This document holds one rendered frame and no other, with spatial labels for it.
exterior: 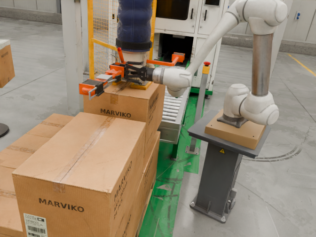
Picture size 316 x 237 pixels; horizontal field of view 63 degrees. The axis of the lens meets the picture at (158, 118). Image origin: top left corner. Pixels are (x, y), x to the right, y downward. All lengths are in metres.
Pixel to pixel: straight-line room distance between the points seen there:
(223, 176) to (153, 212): 0.64
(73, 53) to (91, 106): 1.62
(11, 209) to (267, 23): 1.62
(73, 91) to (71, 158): 2.17
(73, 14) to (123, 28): 1.49
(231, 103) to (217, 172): 0.56
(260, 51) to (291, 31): 9.77
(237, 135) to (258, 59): 0.52
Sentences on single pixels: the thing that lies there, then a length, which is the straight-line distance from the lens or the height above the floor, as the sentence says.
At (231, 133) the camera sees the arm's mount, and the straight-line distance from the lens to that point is 1.81.
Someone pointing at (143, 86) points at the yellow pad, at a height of 1.09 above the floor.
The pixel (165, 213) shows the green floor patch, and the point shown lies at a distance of 2.26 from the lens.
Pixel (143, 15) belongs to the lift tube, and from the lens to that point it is 1.62.
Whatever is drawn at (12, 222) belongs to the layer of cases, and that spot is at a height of 0.54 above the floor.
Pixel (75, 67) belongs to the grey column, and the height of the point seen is 0.76.
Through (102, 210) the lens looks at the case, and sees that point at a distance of 1.08.
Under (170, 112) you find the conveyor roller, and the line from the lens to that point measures 2.66.
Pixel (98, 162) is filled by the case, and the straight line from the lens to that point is 1.15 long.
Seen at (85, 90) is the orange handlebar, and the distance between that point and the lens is 1.17.
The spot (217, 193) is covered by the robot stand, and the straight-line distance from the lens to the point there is 2.19.
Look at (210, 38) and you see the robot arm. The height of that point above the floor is 1.41.
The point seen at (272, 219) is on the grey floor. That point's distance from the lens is 2.51.
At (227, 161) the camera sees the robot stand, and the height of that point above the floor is 0.54.
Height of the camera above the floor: 1.62
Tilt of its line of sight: 26 degrees down
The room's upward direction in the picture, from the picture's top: 6 degrees clockwise
